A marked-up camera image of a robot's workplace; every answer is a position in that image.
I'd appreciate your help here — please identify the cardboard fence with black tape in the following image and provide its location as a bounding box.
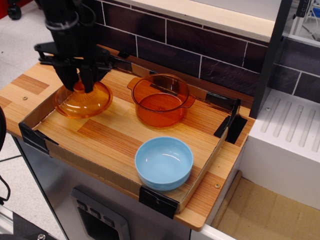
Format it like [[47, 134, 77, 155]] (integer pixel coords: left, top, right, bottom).
[[20, 56, 255, 228]]

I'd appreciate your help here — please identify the light blue bowl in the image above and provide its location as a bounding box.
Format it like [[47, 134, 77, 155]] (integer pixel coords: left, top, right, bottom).
[[134, 136, 194, 191]]

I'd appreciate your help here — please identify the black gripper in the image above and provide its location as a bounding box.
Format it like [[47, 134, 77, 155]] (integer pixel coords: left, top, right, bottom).
[[34, 23, 112, 93]]

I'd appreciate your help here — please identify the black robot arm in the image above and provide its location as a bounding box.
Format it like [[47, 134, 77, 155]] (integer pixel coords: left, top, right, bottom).
[[34, 0, 111, 93]]

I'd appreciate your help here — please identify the dark grey right shelf post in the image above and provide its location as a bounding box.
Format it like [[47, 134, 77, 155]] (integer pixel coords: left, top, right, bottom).
[[249, 0, 292, 119]]

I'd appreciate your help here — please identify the orange glass pot lid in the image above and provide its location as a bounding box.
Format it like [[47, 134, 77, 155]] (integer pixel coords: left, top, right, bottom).
[[53, 80, 113, 119]]

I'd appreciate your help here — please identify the grey oven control panel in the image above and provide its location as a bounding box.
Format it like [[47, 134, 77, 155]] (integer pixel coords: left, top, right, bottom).
[[71, 188, 131, 240]]

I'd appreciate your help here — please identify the orange glass pot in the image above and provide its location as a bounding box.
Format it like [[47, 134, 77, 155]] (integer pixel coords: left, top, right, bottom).
[[127, 73, 196, 128]]

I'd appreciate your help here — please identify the white toy sink drainboard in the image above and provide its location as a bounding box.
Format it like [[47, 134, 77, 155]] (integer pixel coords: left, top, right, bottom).
[[239, 90, 320, 209]]

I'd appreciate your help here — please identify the light wooden shelf board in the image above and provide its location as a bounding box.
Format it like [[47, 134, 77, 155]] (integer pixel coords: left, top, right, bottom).
[[101, 0, 275, 43]]

